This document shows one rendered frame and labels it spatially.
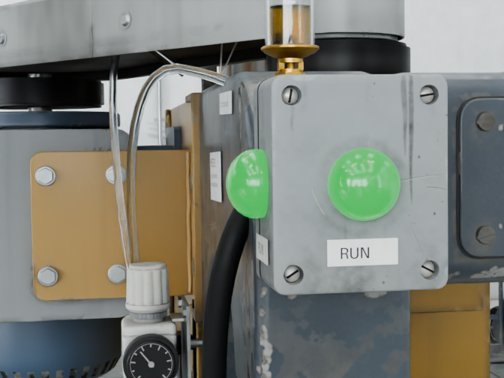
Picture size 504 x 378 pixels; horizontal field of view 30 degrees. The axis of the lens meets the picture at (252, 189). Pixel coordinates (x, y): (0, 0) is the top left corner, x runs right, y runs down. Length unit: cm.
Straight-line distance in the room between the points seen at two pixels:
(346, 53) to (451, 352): 31
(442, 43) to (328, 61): 544
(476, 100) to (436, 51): 552
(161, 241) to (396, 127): 44
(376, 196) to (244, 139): 10
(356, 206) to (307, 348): 9
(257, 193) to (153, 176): 42
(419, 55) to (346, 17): 538
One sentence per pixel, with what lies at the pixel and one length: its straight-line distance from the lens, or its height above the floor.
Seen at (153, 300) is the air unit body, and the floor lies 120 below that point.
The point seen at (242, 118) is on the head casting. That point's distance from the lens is 46.
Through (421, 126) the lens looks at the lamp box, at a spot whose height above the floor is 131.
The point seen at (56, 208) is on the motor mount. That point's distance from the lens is 80.
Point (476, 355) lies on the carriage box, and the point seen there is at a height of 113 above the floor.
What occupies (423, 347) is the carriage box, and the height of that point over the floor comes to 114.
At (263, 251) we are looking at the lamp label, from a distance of 40.
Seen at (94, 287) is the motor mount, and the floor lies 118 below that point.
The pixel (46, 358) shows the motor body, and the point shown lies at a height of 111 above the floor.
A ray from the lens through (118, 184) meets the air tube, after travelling 69.
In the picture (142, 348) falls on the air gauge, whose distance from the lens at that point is 63.
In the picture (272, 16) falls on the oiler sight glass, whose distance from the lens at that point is 46.
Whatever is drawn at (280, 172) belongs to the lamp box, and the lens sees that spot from 38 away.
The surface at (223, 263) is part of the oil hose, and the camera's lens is 44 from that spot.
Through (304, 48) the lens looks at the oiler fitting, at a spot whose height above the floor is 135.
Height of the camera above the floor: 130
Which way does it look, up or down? 3 degrees down
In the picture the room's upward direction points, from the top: 1 degrees counter-clockwise
